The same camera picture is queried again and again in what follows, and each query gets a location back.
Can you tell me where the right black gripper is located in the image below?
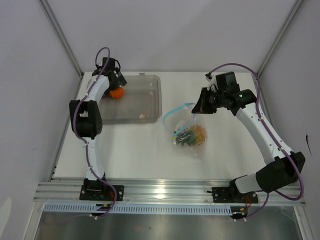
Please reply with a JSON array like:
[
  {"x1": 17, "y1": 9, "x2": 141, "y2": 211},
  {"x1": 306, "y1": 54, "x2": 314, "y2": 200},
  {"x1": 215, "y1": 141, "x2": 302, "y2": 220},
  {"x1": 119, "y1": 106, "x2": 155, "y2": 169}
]
[{"x1": 192, "y1": 87, "x2": 227, "y2": 115}]

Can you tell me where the small orange pumpkin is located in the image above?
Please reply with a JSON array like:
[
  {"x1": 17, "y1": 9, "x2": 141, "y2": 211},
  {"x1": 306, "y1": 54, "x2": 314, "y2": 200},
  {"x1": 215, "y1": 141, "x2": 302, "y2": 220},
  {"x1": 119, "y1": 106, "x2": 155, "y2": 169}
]
[{"x1": 109, "y1": 87, "x2": 125, "y2": 100}]

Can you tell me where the orange toy pineapple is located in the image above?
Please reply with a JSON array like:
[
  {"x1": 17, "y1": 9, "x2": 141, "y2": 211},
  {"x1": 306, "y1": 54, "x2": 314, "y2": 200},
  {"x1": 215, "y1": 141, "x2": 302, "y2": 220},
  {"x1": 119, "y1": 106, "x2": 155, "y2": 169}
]
[{"x1": 174, "y1": 124, "x2": 207, "y2": 147}]

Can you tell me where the clear zip top bag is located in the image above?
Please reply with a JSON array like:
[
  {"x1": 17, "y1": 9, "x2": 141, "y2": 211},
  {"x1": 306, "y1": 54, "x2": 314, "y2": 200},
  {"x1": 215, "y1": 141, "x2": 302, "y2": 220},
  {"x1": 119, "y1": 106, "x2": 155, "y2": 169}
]
[{"x1": 162, "y1": 102, "x2": 208, "y2": 160}]

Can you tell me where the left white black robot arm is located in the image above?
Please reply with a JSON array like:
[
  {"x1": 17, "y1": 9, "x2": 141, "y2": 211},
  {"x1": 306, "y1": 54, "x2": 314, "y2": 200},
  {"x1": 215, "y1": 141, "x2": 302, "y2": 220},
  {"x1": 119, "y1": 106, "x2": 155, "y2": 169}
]
[{"x1": 69, "y1": 57, "x2": 127, "y2": 200}]

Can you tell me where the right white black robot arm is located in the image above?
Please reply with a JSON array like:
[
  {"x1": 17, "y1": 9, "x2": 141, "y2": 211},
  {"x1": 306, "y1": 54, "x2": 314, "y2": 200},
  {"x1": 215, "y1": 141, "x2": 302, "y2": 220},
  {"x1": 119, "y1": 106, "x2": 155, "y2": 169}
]
[{"x1": 191, "y1": 71, "x2": 306, "y2": 202}]

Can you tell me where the clear grey plastic bin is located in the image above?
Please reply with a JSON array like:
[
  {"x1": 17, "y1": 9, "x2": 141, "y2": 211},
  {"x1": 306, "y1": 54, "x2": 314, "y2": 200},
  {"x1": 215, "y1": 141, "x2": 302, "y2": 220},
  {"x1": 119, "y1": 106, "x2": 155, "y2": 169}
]
[{"x1": 98, "y1": 74, "x2": 162, "y2": 125}]

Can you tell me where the beige garlic bulb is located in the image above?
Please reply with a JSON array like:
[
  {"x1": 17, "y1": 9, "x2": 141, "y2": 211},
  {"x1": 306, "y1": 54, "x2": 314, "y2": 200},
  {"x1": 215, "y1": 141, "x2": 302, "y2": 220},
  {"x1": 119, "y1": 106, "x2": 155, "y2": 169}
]
[{"x1": 139, "y1": 114, "x2": 147, "y2": 119}]

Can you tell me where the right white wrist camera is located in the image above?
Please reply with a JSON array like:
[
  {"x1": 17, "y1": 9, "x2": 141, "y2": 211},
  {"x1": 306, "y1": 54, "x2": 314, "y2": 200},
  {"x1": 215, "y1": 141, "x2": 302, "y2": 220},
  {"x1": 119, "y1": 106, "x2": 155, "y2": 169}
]
[{"x1": 205, "y1": 72, "x2": 218, "y2": 92}]

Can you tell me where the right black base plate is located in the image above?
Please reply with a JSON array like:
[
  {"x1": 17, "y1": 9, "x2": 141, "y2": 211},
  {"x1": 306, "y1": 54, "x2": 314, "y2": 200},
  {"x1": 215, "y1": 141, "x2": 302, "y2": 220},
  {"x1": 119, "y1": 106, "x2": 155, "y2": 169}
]
[{"x1": 207, "y1": 187, "x2": 259, "y2": 204}]

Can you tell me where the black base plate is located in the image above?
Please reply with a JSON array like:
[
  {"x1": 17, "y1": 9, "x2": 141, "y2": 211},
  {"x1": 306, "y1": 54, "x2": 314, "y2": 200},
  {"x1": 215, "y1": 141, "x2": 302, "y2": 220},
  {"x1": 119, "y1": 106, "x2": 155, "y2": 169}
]
[
  {"x1": 79, "y1": 185, "x2": 125, "y2": 202},
  {"x1": 207, "y1": 187, "x2": 259, "y2": 204}
]

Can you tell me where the left aluminium frame post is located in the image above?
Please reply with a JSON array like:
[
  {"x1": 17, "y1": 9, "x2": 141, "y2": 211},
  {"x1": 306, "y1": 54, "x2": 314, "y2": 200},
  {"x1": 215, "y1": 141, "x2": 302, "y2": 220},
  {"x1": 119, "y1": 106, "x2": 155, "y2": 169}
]
[{"x1": 38, "y1": 0, "x2": 84, "y2": 77}]

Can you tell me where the aluminium frame post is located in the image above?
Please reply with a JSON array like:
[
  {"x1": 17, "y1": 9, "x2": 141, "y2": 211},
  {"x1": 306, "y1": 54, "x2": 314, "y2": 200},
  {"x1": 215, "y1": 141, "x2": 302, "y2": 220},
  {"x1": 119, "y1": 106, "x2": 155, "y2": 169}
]
[
  {"x1": 38, "y1": 0, "x2": 84, "y2": 77},
  {"x1": 257, "y1": 0, "x2": 307, "y2": 77}
]

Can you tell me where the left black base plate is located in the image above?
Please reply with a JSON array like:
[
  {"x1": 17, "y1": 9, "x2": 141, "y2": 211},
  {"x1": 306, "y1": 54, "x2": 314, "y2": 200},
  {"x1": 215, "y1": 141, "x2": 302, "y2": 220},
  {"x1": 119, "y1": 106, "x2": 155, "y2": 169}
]
[{"x1": 79, "y1": 185, "x2": 125, "y2": 202}]

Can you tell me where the slotted white cable duct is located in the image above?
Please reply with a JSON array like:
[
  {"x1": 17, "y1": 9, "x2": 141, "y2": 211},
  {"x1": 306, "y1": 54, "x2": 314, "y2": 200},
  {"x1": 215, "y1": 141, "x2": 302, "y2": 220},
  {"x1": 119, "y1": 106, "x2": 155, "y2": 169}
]
[{"x1": 43, "y1": 202, "x2": 233, "y2": 216}]

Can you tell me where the aluminium mounting rail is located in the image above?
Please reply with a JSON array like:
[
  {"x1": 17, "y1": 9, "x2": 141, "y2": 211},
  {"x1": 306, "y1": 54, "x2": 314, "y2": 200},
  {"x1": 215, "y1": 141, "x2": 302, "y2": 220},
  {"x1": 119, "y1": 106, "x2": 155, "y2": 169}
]
[{"x1": 33, "y1": 176, "x2": 306, "y2": 207}]

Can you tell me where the right aluminium frame post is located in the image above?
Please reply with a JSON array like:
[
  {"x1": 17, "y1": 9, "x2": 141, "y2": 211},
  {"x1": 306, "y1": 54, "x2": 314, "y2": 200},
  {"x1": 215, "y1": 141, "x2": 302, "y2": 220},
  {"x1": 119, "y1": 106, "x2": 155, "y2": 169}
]
[{"x1": 257, "y1": 0, "x2": 307, "y2": 77}]

